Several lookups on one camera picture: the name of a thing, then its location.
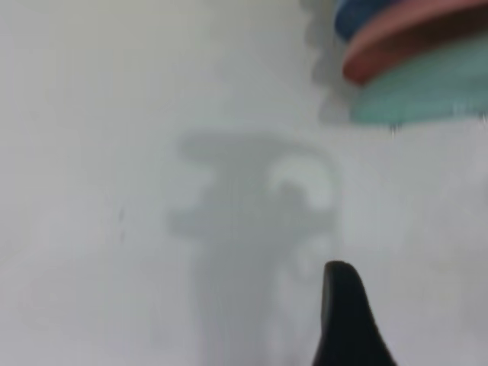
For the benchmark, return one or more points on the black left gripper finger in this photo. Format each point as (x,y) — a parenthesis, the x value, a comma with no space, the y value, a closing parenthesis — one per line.
(347,324)

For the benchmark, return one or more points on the green round plate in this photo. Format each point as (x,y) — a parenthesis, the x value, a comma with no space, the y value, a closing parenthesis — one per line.
(419,91)

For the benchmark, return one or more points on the pink round plate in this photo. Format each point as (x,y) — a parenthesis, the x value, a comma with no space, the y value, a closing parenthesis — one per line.
(400,42)

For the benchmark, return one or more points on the navy blue round plate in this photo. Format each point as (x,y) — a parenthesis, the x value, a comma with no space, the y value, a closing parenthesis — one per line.
(350,19)

